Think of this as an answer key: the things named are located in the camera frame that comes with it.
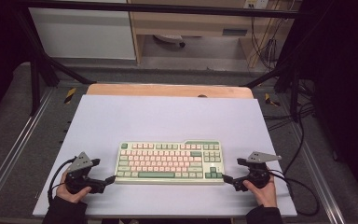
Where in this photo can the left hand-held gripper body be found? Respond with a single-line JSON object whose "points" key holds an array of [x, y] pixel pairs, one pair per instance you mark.
{"points": [[79, 179]]}

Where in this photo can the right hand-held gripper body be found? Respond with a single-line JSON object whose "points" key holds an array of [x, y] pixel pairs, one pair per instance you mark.
{"points": [[258, 174]]}

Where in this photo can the cream pink green keyboard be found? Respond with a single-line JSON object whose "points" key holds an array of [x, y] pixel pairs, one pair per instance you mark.
{"points": [[167, 161]]}

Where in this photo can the person's left hand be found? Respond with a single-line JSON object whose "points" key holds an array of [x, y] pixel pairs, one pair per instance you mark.
{"points": [[70, 196]]}

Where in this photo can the person's right hand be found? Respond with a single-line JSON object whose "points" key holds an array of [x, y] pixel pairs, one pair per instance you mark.
{"points": [[265, 196]]}

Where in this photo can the yellow black tape strip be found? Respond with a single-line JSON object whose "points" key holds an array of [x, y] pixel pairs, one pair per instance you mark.
{"points": [[271, 100], [70, 95]]}

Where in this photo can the white table board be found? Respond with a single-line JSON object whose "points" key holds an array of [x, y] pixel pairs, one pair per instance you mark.
{"points": [[167, 121]]}

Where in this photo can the wooden table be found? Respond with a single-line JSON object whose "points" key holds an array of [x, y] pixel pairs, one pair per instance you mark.
{"points": [[167, 90]]}

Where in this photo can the white cabinet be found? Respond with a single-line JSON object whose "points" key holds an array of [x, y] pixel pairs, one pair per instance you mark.
{"points": [[80, 34]]}

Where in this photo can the office chair base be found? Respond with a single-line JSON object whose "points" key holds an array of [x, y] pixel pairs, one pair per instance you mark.
{"points": [[169, 39]]}

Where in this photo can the light wooden desk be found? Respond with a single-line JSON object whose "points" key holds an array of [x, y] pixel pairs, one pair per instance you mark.
{"points": [[183, 23]]}

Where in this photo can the white power strip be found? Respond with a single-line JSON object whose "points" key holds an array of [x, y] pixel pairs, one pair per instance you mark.
{"points": [[256, 3]]}

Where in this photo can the aluminium rail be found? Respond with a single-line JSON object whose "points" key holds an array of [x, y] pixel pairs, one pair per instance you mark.
{"points": [[320, 180], [15, 149]]}

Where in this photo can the black metal frame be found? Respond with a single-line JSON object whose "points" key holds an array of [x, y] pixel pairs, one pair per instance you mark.
{"points": [[155, 7]]}

